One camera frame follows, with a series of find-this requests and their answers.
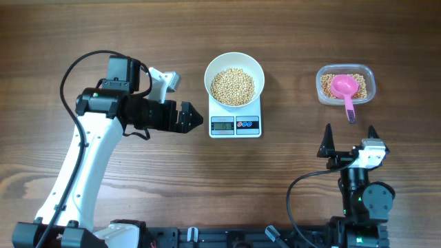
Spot white digital kitchen scale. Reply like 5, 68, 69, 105
208, 97, 263, 138

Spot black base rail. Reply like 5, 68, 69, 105
137, 225, 390, 248

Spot white bowl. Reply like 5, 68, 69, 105
204, 52, 265, 110

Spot soybeans in bowl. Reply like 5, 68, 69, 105
209, 68, 255, 106

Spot pink plastic scoop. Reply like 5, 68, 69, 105
331, 74, 359, 124

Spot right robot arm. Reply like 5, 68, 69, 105
317, 124, 396, 247

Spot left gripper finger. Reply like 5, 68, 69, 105
177, 118, 203, 134
181, 101, 203, 119

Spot clear plastic container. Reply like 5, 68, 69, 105
316, 63, 376, 105

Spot soybeans in container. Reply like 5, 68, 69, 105
320, 74, 368, 99

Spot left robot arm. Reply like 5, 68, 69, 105
12, 51, 203, 247

